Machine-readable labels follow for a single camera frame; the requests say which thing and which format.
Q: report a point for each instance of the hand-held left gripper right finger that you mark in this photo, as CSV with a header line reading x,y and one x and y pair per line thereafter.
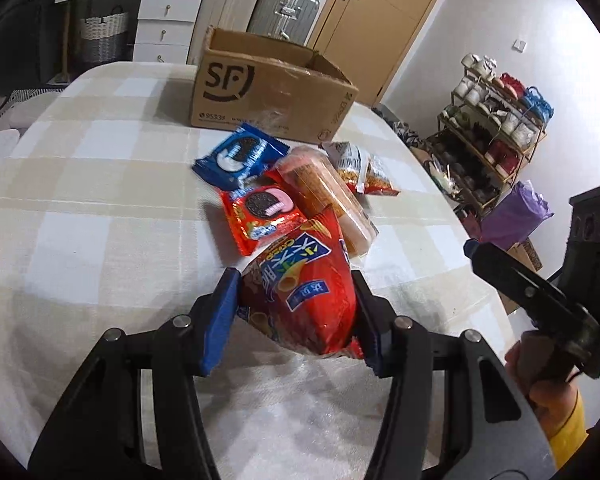
x,y
374,360

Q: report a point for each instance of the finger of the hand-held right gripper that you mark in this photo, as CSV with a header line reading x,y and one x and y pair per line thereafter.
x,y
469,249
520,282

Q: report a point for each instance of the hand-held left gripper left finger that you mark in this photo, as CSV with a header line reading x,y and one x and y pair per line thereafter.
x,y
217,320

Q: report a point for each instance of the red snack bag blue label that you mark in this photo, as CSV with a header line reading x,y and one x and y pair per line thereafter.
x,y
300,290

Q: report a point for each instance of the red cookie packet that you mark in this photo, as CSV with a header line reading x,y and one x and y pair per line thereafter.
x,y
260,215

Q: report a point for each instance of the white and red peanut bag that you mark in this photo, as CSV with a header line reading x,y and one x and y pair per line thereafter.
x,y
360,170

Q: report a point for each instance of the clear cracker pack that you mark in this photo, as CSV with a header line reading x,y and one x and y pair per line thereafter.
x,y
325,195

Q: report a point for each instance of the blue cookie packet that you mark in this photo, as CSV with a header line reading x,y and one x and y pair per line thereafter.
x,y
240,156

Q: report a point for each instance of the brown cardboard box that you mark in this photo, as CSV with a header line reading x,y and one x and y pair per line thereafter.
x,y
280,95

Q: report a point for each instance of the person's right forearm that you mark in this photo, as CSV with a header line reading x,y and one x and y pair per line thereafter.
x,y
567,427

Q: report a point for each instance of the person's right hand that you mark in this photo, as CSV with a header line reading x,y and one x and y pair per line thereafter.
x,y
537,375

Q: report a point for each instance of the purple bag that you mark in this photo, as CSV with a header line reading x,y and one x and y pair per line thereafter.
x,y
515,215

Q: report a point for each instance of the pile of loose shoes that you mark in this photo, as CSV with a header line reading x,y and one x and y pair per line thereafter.
x,y
405,130

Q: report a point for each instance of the wooden door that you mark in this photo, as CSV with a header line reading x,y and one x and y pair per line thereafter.
x,y
380,25

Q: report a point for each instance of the black and white patterned rug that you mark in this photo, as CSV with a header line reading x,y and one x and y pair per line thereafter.
x,y
30,97

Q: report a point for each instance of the silver suitcase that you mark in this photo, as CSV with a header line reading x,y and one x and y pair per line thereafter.
x,y
282,10

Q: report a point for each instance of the beige suitcase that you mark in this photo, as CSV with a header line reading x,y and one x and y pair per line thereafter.
x,y
225,15

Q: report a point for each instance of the woven laundry basket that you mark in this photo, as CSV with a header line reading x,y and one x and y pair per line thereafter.
x,y
102,30

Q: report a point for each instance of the white desk with drawers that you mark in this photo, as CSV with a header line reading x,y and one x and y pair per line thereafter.
x,y
167,10

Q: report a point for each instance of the grey refrigerator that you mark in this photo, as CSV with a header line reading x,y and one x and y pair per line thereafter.
x,y
20,35

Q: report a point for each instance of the white wall switch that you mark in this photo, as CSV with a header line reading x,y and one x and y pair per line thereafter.
x,y
519,45

